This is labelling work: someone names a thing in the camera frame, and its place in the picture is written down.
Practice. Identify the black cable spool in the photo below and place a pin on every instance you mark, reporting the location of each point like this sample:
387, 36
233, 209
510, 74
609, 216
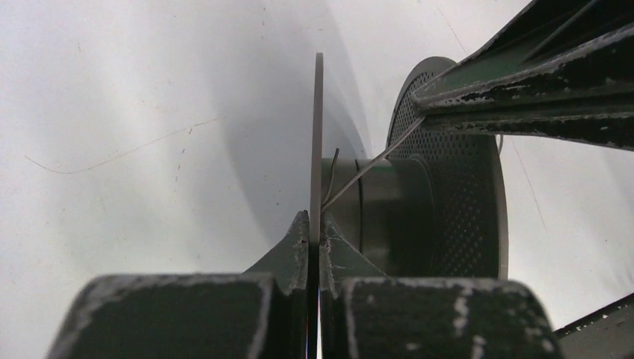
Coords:
432, 204

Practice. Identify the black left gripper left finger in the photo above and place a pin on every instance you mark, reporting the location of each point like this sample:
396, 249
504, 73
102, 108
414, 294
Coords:
260, 313

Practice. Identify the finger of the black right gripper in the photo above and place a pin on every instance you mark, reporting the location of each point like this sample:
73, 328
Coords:
605, 333
558, 69

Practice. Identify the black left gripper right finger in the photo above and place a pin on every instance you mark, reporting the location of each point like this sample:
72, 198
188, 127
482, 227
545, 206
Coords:
366, 314

